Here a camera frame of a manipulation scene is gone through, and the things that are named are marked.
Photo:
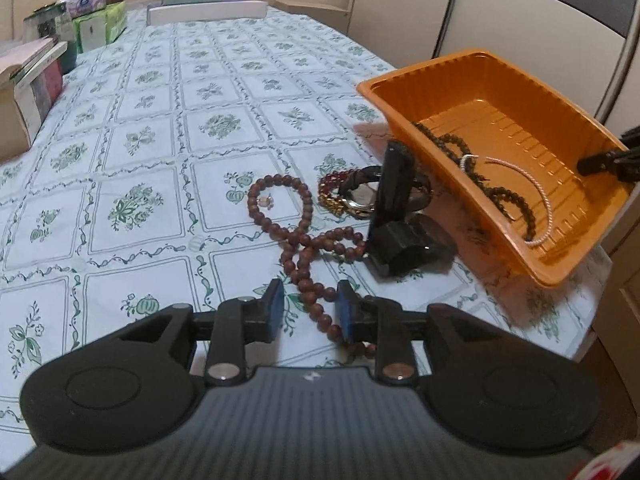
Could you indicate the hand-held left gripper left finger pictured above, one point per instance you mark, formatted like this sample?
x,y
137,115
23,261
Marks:
x,y
274,310

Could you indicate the white flat box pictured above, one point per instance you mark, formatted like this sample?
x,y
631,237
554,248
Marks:
x,y
205,11

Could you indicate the orange plastic tray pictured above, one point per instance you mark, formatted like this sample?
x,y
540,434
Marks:
x,y
525,105

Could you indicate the green tissue pack bundle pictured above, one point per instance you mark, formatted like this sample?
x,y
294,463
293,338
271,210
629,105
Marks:
x,y
102,27

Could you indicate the purple white tissue pack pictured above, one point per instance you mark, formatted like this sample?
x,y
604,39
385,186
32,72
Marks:
x,y
85,2

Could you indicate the red white cloth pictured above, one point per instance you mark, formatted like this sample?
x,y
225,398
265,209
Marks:
x,y
607,465

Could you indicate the white grey wardrobe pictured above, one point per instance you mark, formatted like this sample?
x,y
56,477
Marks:
x,y
450,10

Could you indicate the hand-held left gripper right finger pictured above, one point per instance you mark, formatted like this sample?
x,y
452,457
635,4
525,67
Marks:
x,y
346,312

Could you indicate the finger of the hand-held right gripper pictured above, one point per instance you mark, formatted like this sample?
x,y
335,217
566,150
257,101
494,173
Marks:
x,y
632,138
600,162

